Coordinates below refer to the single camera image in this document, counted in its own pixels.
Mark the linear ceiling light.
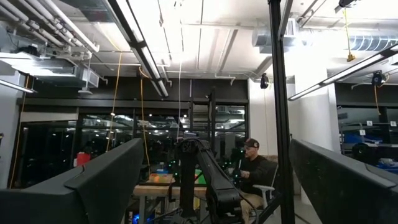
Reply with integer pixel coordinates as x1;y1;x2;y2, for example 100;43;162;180
105;0;170;98
0;78;37;94
287;43;398;102

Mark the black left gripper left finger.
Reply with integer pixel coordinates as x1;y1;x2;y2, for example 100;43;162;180
0;138;145;224

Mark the white office chair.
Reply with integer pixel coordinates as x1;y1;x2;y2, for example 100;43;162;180
252;160;280;210

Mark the person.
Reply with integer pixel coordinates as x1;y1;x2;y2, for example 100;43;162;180
228;138;280;224

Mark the grey ceiling ventilation unit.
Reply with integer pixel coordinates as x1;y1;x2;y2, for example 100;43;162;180
0;51;100;90

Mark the wooden background table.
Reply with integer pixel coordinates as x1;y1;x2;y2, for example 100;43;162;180
133;172;208;224

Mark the black storage shelf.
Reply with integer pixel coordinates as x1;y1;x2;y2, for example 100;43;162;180
337;105;398;175

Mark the white ceiling pipe bundle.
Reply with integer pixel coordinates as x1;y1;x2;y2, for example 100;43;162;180
0;0;100;54

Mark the silver round air duct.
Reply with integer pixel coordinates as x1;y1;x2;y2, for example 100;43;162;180
251;18;398;55

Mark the black ceiling cable reel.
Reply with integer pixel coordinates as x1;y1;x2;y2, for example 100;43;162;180
371;70;387;87
259;72;270;90

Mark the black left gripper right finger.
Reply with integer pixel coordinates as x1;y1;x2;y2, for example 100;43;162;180
289;139;398;224

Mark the yellow hanging cord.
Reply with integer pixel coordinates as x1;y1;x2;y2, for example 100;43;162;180
373;83;382;116
104;51;124;153
138;67;152;175
343;7;356;63

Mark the red container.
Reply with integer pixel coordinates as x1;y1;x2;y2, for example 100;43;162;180
75;151;92;167

